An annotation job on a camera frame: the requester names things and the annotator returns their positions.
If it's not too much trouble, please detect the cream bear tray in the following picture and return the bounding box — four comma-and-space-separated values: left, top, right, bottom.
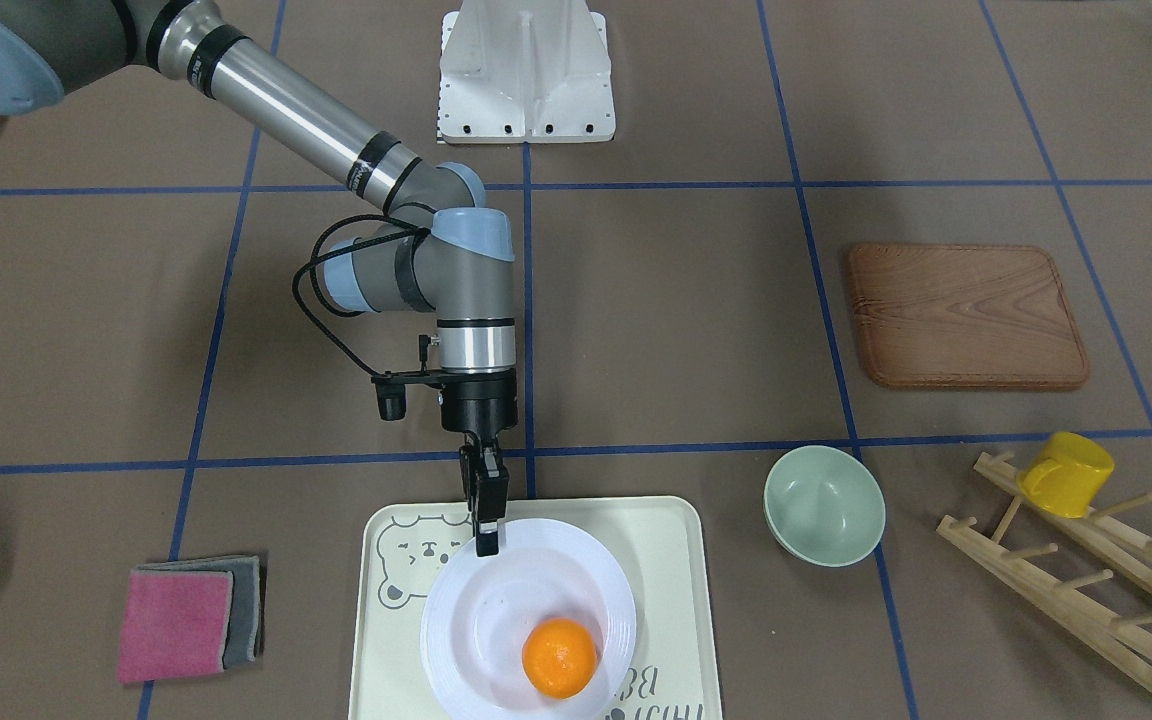
347, 497, 723, 719

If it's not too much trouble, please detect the orange fruit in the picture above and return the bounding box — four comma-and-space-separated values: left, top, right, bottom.
521, 617, 602, 700

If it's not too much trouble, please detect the wooden drying rack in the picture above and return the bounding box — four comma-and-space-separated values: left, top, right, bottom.
935, 452, 1152, 694

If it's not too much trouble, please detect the green ceramic bowl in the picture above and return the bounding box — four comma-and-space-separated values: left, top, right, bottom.
761, 445, 886, 568

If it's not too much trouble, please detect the wooden cutting board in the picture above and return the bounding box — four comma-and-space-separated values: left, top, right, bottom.
844, 243, 1091, 391

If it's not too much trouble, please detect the white round plate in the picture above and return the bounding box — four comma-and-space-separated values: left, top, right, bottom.
420, 518, 637, 719

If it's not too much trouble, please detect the pink cloth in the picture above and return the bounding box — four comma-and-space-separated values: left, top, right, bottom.
116, 570, 233, 684

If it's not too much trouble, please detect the yellow mug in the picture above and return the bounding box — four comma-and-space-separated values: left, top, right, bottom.
1018, 430, 1116, 520

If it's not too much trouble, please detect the grey cloth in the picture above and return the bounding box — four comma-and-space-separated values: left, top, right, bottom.
132, 555, 262, 670

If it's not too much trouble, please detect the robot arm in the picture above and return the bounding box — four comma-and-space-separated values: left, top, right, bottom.
0, 1, 518, 558

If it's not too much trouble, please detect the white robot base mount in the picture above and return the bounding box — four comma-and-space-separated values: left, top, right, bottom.
435, 1, 617, 145

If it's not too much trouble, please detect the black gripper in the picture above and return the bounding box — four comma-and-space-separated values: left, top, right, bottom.
435, 367, 518, 559

